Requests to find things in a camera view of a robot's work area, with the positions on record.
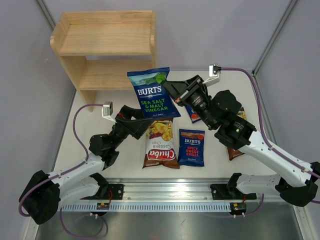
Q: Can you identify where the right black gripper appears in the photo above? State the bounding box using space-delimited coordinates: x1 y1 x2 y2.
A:
161 75 218 130

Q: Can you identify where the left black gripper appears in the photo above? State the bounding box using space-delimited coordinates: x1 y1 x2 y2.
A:
109 105 156 151

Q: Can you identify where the Burts sea salt vinegar bag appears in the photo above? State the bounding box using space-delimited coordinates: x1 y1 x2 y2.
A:
127 67 181 119

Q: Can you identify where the Burts spicy chilli bag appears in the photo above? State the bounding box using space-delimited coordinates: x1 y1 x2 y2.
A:
185 105 201 124
177 129 205 167

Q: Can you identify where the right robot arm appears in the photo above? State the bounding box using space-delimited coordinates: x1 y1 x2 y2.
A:
161 75 320 207

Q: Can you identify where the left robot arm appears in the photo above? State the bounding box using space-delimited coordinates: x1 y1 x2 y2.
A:
18 101 154 225

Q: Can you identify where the centre Chuba cassava chips bag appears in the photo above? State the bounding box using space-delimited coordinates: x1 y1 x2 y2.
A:
142 118 180 169

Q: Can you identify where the chuba cassava chips bag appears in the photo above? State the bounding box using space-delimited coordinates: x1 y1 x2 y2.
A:
226 107 247 161
142 118 180 169

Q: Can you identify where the right Chuba cassava chips bag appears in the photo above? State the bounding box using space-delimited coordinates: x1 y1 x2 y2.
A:
226 107 247 161

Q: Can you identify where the wooden two-tier shelf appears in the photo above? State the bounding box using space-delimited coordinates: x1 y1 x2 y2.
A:
50 10 158 104

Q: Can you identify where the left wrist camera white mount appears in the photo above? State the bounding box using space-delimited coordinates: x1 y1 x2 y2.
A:
101 101 116 123

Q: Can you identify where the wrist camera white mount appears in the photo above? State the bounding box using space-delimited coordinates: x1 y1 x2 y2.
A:
101 101 116 123
203 64 221 87

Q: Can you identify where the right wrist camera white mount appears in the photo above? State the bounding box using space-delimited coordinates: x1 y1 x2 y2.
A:
203 64 221 87

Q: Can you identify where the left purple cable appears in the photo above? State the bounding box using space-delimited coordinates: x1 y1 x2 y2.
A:
19 103 110 237

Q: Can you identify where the purple cable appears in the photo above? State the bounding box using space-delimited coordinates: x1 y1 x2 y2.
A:
19 103 110 237
219 66 320 221

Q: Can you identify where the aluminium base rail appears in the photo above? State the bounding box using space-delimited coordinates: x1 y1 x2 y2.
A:
79 177 278 203

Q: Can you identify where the white slotted cable duct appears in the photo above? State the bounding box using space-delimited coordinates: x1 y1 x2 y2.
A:
62 200 231 213

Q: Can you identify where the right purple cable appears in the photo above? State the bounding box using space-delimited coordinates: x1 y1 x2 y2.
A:
219 66 320 221

